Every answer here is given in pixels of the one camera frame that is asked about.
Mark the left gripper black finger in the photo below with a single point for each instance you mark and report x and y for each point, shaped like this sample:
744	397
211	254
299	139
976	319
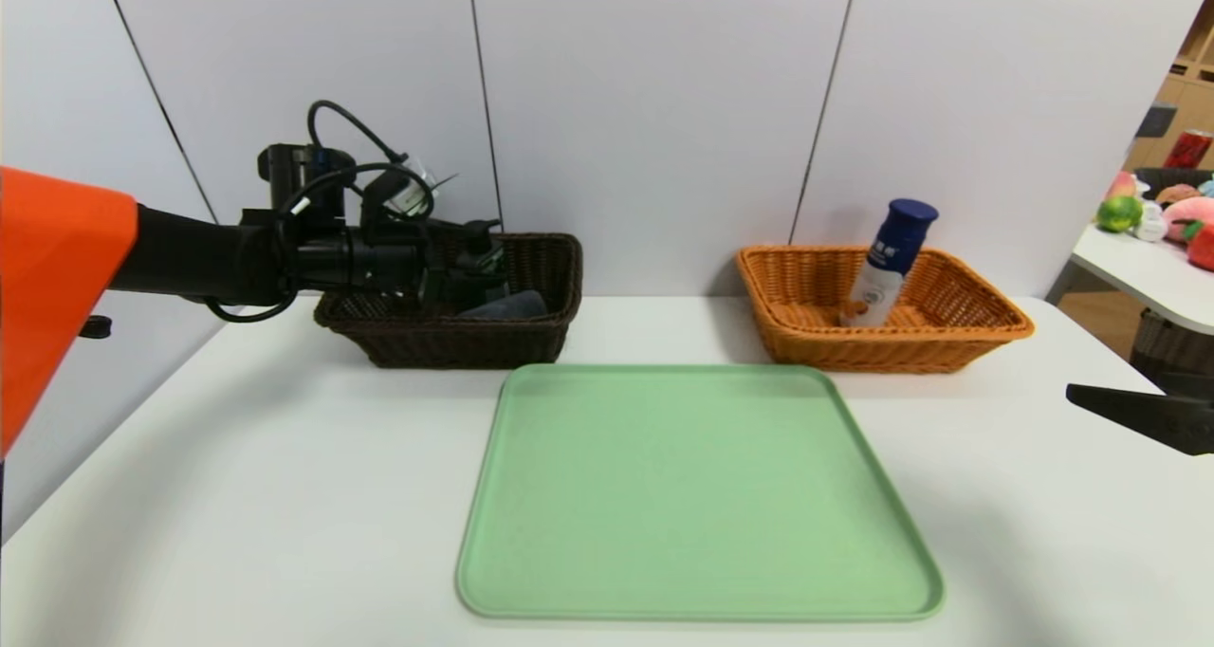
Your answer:
455	294

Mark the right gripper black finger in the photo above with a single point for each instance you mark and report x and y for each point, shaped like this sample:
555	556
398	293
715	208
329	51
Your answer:
1157	415

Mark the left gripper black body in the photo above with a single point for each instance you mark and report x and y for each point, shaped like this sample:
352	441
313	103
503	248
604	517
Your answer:
370	260

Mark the black pump dispenser bottle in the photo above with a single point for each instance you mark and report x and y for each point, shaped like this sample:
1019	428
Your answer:
491	260

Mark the dark grey towel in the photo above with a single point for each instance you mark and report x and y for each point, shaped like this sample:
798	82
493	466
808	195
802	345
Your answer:
517	307

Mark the white bottle with blue cap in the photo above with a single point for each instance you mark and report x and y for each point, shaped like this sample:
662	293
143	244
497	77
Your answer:
887	258

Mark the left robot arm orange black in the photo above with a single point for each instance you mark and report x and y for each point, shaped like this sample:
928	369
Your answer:
57	296

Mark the dark brown wicker basket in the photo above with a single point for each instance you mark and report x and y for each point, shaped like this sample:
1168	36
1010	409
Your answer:
455	348

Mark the dark woven storage basket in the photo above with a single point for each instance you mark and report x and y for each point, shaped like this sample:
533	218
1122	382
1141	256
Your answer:
1171	343

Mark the black shallow basket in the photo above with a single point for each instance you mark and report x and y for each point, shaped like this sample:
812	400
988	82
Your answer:
1164	176

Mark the orange wicker basket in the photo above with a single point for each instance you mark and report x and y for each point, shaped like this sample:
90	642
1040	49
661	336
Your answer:
806	343

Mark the white side table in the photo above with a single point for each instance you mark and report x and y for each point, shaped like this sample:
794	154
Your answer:
1138	270

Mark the red plush toy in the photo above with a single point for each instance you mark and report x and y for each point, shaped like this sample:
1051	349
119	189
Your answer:
1204	247

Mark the small white toy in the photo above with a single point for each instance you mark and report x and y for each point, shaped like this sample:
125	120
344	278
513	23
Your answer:
1150	223

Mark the green plush toy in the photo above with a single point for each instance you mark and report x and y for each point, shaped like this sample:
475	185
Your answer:
1117	213

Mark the large pink plush toy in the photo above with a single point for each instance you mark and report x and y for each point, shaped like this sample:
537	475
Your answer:
1193	212

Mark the brown plush toy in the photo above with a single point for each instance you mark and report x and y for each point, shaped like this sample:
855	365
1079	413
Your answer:
1178	194

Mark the small pink plush peach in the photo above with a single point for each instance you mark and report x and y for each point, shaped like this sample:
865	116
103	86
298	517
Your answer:
1121	186

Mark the red drink can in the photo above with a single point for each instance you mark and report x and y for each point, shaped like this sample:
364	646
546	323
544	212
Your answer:
1187	150

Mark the dark grey square object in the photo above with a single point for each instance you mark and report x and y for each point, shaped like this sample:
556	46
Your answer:
1153	121

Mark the wooden shelf unit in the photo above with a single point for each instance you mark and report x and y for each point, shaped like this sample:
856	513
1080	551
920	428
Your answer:
1190	97

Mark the light green plastic tray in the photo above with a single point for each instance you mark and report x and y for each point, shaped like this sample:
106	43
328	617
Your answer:
683	533

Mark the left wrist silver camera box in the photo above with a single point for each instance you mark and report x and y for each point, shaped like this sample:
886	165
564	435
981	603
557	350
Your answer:
408	196

